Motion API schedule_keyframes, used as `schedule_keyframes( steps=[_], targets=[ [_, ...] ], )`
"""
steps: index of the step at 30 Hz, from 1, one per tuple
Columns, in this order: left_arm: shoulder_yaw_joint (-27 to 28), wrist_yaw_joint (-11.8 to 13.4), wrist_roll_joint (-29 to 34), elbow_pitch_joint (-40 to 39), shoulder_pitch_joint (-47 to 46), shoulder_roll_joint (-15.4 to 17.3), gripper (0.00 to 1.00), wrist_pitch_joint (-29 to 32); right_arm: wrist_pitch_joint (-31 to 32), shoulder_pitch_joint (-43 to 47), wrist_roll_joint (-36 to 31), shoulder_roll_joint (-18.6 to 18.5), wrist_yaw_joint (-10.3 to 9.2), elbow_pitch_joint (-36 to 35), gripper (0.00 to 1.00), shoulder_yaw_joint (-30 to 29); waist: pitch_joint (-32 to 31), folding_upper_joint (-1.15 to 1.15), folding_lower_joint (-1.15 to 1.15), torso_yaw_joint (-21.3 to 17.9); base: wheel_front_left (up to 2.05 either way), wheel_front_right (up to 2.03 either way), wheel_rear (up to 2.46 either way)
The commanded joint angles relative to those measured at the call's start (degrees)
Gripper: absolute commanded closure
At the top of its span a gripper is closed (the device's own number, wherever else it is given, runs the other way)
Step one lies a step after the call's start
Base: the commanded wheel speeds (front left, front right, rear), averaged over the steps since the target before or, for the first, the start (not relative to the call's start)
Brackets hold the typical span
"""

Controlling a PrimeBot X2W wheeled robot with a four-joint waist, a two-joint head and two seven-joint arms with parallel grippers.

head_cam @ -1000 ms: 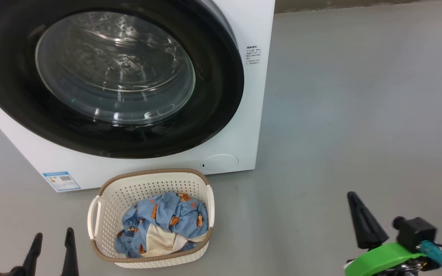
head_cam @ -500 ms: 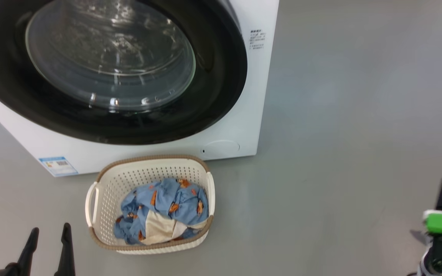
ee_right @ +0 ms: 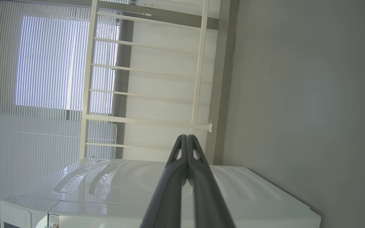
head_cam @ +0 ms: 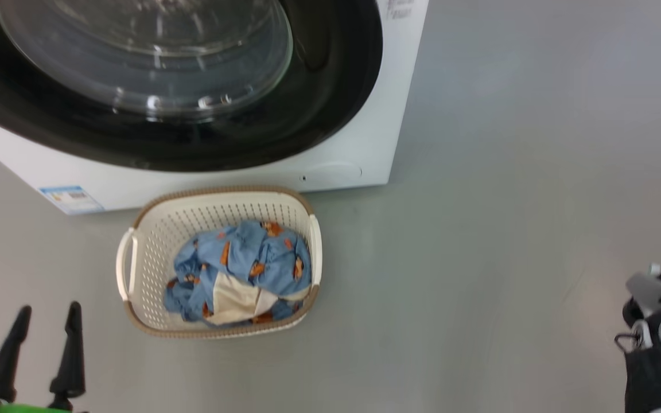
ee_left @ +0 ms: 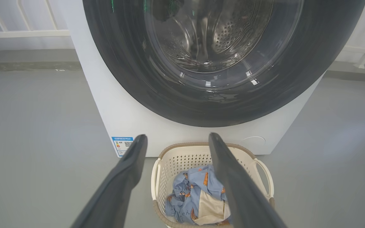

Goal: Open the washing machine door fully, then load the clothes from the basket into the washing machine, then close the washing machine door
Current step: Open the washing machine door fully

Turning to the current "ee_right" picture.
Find white metal drying rack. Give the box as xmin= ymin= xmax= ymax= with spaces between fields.
xmin=79 ymin=0 xmax=213 ymax=160

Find white front-load washing machine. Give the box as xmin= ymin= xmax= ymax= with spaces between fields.
xmin=0 ymin=157 xmax=322 ymax=228

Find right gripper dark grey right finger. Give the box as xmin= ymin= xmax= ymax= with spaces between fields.
xmin=187 ymin=134 xmax=236 ymax=228

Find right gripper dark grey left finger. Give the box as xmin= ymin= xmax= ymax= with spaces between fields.
xmin=140 ymin=134 xmax=188 ymax=228

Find white vertical window blinds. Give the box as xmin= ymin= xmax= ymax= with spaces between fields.
xmin=0 ymin=0 xmax=121 ymax=220

